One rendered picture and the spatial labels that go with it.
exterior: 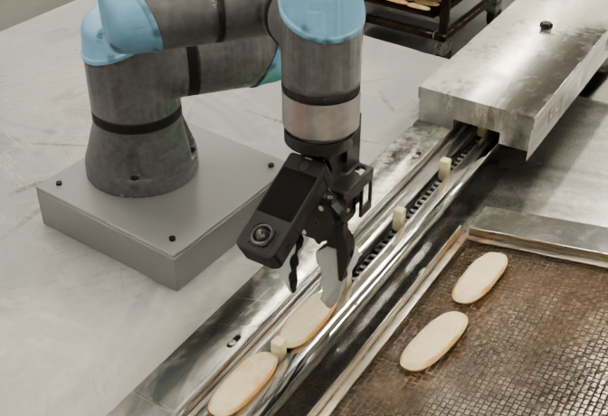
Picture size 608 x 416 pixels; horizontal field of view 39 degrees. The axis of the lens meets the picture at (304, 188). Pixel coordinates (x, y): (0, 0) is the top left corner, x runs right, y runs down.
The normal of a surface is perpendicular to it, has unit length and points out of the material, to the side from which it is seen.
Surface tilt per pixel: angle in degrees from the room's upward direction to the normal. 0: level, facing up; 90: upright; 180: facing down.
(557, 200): 0
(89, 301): 0
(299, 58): 89
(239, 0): 66
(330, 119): 90
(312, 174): 28
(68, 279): 0
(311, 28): 87
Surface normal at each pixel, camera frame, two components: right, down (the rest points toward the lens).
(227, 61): 0.33, 0.48
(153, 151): 0.44, 0.25
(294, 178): -0.28, -0.51
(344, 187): 0.00, -0.83
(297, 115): -0.60, 0.44
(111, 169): -0.33, 0.26
